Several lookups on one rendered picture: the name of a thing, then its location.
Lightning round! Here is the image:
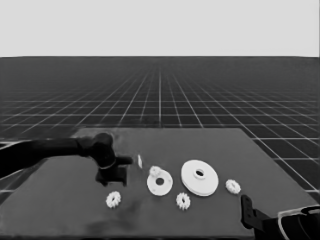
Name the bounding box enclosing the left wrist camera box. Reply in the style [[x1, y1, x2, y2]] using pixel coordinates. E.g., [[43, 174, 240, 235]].
[[115, 155, 134, 167]]

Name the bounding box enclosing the small white toothed gear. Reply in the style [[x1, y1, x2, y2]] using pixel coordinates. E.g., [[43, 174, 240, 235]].
[[105, 190, 122, 210], [148, 165, 162, 178], [225, 178, 242, 195], [175, 192, 192, 211]]

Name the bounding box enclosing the large thick white disc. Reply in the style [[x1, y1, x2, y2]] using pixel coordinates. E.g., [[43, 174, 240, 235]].
[[180, 159, 220, 197]]

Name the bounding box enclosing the white round carrier with pins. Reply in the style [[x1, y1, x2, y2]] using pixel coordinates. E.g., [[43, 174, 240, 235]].
[[146, 167, 174, 197]]

